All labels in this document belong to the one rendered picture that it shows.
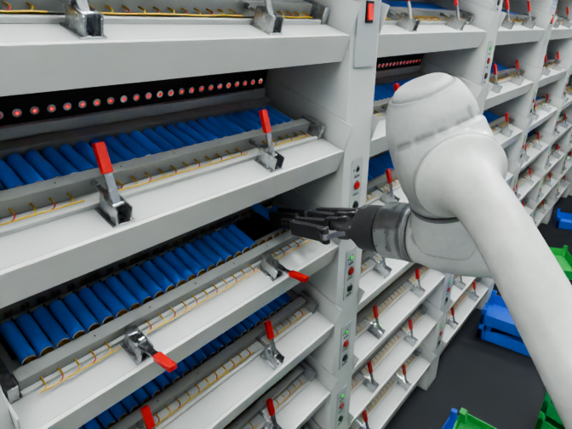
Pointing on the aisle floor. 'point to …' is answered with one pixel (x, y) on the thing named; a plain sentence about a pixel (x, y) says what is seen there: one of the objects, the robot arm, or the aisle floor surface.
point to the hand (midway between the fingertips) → (288, 218)
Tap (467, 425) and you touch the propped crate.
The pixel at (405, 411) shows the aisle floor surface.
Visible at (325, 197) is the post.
